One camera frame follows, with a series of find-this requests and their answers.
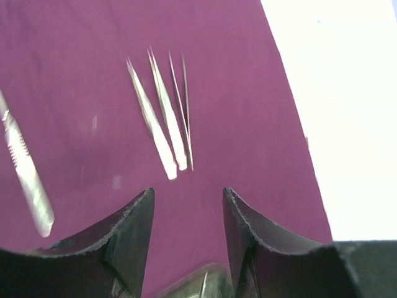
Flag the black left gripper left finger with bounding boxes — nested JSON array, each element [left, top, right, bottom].
[[1, 188, 154, 297]]

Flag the thin steel tweezers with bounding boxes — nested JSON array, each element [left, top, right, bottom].
[[168, 53, 194, 171]]

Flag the steel pointed tweezers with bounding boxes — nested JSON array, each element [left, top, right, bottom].
[[148, 47, 187, 171], [125, 57, 177, 180]]

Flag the steel forceps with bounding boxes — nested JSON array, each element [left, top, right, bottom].
[[1, 96, 55, 238]]

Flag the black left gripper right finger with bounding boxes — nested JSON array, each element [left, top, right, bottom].
[[223, 188, 358, 297]]

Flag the purple surgical cloth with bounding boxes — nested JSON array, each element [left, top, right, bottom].
[[1, 1, 332, 297]]

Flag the stainless steel instrument tray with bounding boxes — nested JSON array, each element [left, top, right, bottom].
[[156, 263, 234, 298]]

